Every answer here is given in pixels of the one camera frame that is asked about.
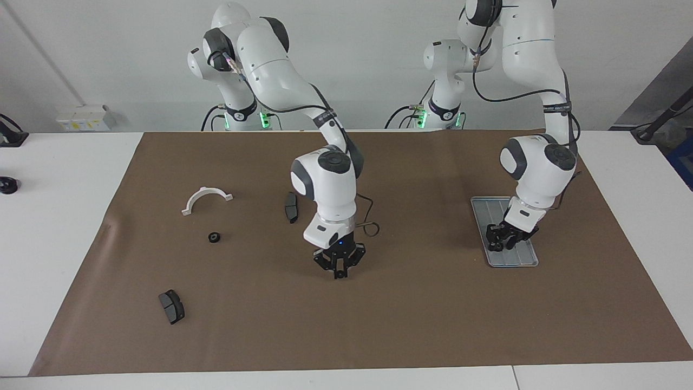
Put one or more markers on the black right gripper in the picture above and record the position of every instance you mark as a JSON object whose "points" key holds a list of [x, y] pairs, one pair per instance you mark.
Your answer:
{"points": [[340, 248]]}

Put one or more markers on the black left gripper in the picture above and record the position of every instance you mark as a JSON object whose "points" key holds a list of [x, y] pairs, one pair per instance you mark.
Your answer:
{"points": [[520, 232]]}

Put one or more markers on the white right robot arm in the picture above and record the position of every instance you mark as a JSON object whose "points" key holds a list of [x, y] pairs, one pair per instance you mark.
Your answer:
{"points": [[270, 65]]}

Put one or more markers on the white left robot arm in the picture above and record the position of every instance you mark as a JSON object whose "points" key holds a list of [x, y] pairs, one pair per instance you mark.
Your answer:
{"points": [[530, 54]]}

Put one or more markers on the silver metal tray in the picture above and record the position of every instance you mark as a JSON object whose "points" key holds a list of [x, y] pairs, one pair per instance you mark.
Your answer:
{"points": [[520, 259]]}

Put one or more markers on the brown table mat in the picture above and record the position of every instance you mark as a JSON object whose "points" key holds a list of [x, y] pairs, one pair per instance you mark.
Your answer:
{"points": [[352, 325]]}

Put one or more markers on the dark grey brake pad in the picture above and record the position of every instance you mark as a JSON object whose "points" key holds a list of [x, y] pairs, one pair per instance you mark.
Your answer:
{"points": [[291, 208], [172, 307]]}

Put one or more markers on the blue crate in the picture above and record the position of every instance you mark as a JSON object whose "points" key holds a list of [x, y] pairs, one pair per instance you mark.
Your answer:
{"points": [[683, 162]]}

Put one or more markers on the black stand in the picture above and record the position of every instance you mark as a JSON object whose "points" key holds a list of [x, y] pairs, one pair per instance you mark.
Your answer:
{"points": [[666, 115]]}

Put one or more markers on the small black knob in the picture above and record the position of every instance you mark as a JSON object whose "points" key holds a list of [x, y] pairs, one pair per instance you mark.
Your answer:
{"points": [[7, 186]]}

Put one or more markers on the white semicircular bracket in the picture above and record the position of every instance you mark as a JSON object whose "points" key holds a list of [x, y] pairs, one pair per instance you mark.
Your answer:
{"points": [[204, 190]]}

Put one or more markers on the white wall socket box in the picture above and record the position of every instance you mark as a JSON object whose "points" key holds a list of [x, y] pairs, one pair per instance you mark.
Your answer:
{"points": [[84, 119]]}

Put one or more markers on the black clamp mount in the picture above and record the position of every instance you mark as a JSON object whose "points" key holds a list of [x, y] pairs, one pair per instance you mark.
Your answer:
{"points": [[13, 140]]}

